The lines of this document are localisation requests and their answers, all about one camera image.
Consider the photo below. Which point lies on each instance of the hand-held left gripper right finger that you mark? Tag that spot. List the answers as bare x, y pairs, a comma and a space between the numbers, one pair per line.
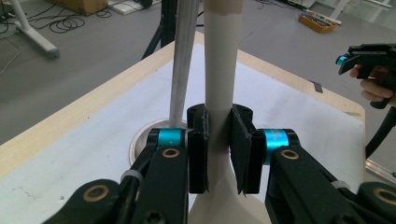
247, 155

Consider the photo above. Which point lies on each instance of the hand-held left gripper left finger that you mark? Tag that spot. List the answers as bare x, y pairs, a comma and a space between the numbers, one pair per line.
198, 149

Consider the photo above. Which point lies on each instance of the small dark tape piece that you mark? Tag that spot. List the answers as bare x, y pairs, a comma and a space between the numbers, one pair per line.
317, 86

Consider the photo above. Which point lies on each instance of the wooden tray with parts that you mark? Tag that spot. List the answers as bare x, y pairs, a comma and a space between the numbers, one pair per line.
317, 22

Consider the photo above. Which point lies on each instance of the silver metal pole stand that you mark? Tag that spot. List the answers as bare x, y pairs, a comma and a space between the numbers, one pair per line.
183, 62

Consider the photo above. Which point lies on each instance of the black tripod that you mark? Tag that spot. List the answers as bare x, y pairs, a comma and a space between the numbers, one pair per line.
163, 28

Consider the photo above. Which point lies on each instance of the white flat board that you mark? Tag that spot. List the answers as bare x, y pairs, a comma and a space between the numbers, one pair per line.
130, 6

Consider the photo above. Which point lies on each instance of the white-legged desk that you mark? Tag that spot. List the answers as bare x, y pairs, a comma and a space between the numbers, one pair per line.
31, 34

